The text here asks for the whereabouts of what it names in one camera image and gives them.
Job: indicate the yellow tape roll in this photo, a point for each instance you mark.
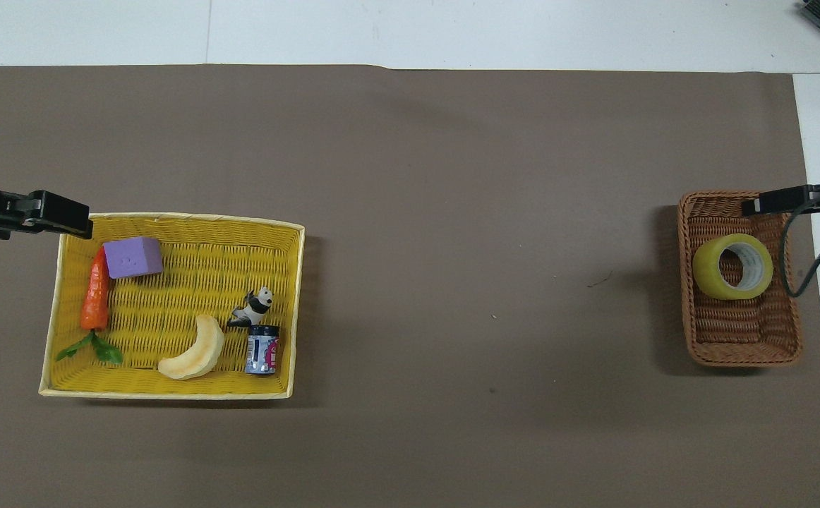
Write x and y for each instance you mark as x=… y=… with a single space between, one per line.
x=713 y=271

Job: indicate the orange toy carrot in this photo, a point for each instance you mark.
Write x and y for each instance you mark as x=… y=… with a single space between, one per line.
x=95 y=300

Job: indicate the small blue can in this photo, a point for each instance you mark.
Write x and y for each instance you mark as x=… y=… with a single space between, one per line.
x=262 y=351

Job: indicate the yellow woven basket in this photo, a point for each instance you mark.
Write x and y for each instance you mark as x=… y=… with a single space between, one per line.
x=191 y=282

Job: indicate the small panda figure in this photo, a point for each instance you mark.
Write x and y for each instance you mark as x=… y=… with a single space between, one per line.
x=255 y=307

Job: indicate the purple foam cube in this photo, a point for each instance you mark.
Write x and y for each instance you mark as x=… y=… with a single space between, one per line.
x=133 y=257

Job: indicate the brown wicker basket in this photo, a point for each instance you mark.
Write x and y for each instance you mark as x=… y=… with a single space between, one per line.
x=738 y=324

